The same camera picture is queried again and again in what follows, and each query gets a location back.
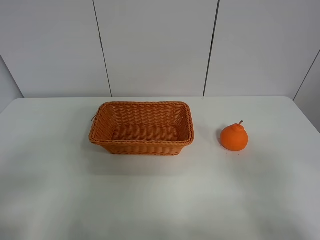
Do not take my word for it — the orange woven wicker basket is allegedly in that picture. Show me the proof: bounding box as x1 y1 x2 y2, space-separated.
88 101 195 156

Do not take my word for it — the orange with stem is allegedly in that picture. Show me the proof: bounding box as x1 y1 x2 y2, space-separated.
219 120 249 152

